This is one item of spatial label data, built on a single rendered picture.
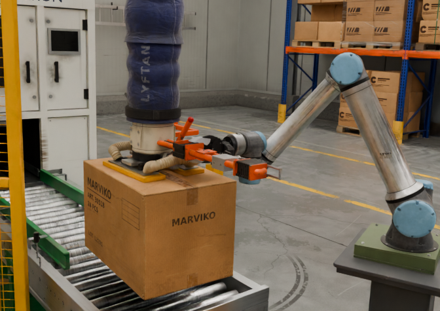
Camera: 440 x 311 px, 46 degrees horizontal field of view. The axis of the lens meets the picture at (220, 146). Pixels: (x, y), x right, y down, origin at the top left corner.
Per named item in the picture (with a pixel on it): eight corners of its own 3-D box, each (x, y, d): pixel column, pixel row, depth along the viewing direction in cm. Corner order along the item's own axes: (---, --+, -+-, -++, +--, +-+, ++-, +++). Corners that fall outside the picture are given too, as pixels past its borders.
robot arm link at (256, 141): (268, 155, 214) (269, 131, 212) (245, 158, 206) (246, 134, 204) (253, 151, 221) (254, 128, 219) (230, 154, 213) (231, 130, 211)
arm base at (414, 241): (393, 231, 230) (395, 209, 228) (438, 241, 219) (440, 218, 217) (378, 243, 215) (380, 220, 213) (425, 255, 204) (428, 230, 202)
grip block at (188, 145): (171, 156, 195) (171, 141, 193) (192, 154, 201) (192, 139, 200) (184, 160, 188) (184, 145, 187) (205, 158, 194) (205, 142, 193)
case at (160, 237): (84, 245, 234) (82, 160, 227) (162, 230, 257) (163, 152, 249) (144, 300, 186) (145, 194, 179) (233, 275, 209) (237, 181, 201)
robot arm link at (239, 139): (245, 156, 206) (246, 133, 204) (236, 158, 203) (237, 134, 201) (231, 152, 213) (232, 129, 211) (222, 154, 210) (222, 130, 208)
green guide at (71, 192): (39, 180, 388) (39, 168, 386) (53, 178, 394) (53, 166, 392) (150, 249, 266) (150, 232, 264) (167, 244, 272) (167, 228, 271)
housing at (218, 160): (210, 167, 179) (211, 155, 178) (225, 165, 183) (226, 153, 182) (223, 172, 174) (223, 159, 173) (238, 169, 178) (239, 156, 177)
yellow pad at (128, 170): (102, 165, 219) (102, 153, 218) (123, 162, 225) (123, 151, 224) (143, 183, 193) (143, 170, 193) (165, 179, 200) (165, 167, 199)
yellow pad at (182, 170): (141, 160, 231) (141, 149, 230) (160, 157, 237) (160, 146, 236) (184, 177, 205) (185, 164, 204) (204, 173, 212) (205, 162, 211)
